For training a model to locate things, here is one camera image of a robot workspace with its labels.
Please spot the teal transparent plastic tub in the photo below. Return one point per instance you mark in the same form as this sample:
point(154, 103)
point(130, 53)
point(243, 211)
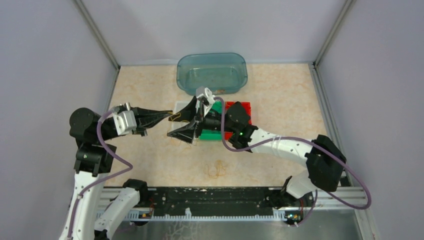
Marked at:
point(222, 72)

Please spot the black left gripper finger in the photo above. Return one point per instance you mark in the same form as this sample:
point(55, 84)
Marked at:
point(148, 122)
point(159, 112)

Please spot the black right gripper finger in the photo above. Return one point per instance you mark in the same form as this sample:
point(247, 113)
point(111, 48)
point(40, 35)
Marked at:
point(184, 131)
point(189, 113)

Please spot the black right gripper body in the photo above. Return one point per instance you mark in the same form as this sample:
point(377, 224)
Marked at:
point(212, 121)

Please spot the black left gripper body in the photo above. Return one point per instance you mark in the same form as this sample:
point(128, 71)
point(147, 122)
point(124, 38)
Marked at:
point(139, 129)

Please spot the aluminium frame rail left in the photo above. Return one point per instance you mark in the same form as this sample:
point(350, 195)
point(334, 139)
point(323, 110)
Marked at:
point(101, 41)

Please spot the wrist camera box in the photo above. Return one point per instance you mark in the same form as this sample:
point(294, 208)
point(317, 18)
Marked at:
point(124, 119)
point(205, 96)

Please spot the aluminium frame rail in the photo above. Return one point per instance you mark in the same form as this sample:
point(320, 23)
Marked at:
point(101, 41)
point(364, 218)

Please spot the white plastic bin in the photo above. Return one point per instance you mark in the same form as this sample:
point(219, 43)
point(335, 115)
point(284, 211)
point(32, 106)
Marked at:
point(178, 106)

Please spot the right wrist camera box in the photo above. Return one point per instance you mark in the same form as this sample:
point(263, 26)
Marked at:
point(205, 96)

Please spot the green plastic bin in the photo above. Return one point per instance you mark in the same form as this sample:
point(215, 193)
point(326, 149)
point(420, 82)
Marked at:
point(212, 135)

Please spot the aluminium frame rail right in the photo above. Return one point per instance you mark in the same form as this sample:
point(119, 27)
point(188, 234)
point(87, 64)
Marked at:
point(364, 218)

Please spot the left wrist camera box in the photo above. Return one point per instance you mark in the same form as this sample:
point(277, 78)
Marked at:
point(124, 119)

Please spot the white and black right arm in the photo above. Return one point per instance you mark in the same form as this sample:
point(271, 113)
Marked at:
point(323, 161)

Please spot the red plastic bin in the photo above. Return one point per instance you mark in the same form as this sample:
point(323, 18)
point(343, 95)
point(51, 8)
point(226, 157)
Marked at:
point(245, 106)

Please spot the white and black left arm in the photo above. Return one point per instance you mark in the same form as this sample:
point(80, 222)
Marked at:
point(92, 168)

